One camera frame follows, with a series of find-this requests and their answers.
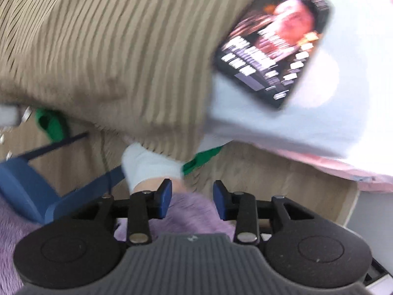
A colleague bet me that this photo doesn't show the green slipper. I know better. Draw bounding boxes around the green slipper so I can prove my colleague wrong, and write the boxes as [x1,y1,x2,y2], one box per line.
[182,146,223,174]
[35,107,70,143]

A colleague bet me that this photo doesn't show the white sock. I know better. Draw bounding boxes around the white sock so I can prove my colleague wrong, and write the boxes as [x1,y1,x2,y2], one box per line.
[121,143,185,192]

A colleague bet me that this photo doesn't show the striped brown long shirt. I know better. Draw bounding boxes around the striped brown long shirt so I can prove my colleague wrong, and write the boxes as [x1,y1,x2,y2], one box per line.
[0,0,277,163]

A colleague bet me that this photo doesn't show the pink fitted sheet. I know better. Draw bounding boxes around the pink fitted sheet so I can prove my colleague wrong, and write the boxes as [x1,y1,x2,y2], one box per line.
[270,146,393,192]

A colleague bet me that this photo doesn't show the purple fleece robe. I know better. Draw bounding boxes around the purple fleece robe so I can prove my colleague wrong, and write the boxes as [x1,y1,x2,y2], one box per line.
[0,191,237,295]

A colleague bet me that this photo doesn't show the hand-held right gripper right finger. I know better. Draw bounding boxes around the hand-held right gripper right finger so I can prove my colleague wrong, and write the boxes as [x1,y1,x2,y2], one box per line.
[213,180,311,246]

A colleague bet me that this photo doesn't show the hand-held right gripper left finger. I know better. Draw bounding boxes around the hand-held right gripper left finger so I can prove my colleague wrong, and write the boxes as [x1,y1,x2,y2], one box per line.
[72,178,172,246]

